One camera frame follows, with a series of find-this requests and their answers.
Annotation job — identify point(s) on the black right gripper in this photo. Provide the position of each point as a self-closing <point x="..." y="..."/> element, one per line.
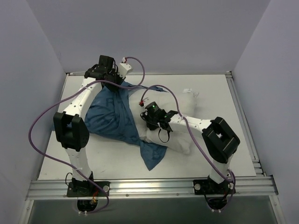
<point x="147" y="120"/>

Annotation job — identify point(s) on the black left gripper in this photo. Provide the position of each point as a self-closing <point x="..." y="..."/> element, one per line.
<point x="114" y="81"/>

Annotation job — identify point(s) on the white pillow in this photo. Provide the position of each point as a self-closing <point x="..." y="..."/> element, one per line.
<point x="178" y="139"/>

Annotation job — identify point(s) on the blue printed pillowcase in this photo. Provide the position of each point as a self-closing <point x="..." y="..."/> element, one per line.
<point x="110" y="116"/>

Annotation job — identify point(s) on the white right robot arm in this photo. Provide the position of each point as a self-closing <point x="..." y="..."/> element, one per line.
<point x="214" y="138"/>

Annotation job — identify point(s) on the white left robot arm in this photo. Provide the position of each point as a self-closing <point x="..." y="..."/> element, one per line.
<point x="69" y="125"/>

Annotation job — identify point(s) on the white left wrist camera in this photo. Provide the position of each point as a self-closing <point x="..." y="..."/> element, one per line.
<point x="124" y="68"/>

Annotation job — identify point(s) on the aluminium rear table rail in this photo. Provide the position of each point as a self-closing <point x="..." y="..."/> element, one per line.
<point x="227" y="73"/>

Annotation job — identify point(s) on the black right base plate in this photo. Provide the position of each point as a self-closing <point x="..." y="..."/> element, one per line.
<point x="209" y="187"/>

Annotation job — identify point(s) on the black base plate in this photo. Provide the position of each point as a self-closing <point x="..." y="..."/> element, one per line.
<point x="87" y="189"/>
<point x="209" y="187"/>

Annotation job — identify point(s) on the aluminium right side rail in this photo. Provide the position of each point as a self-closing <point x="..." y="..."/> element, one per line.
<point x="244" y="125"/>

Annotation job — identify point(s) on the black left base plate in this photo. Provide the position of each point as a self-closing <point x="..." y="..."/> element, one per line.
<point x="87" y="189"/>

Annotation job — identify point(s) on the aluminium front mounting rail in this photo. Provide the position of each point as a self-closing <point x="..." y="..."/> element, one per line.
<point x="151" y="188"/>

